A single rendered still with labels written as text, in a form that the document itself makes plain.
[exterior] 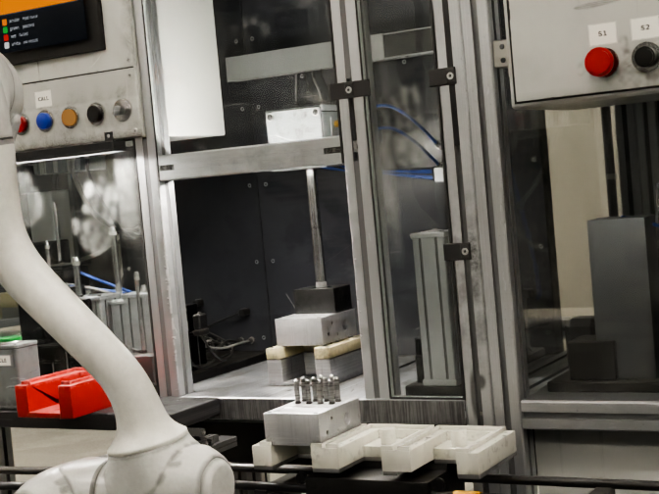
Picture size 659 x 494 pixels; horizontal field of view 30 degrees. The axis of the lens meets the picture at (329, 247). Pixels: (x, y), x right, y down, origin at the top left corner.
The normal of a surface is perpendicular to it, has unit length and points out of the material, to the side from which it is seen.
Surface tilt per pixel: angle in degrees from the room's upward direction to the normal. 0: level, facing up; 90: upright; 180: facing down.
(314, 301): 90
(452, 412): 90
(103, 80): 90
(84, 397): 90
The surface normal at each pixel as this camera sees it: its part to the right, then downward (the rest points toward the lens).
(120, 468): -0.53, 0.07
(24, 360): 0.87, -0.05
